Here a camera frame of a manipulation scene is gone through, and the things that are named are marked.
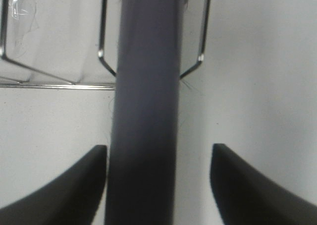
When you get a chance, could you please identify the metal wire dish rack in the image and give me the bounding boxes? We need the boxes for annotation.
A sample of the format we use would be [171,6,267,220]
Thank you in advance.
[0,0,211,90]

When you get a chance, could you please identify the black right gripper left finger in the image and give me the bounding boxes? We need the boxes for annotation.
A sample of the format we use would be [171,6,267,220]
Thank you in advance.
[0,145,107,225]

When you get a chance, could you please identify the grey hand brush black bristles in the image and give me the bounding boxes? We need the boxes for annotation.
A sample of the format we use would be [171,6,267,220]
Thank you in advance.
[105,0,184,225]

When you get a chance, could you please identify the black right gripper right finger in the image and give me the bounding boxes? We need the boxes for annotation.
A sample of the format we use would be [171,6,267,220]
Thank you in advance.
[210,143,317,225]

